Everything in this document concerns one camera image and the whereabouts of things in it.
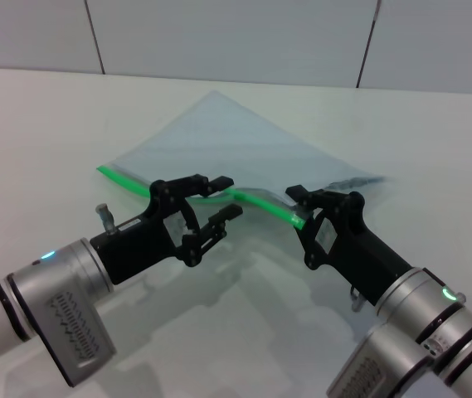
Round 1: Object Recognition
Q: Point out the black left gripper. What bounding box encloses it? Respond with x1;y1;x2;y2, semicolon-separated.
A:
90;173;244;286

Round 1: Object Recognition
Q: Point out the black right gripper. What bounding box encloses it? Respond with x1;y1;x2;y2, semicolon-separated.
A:
285;185;411;308

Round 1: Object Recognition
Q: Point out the clear green-zipper document bag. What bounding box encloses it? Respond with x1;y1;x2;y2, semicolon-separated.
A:
95;90;394;231

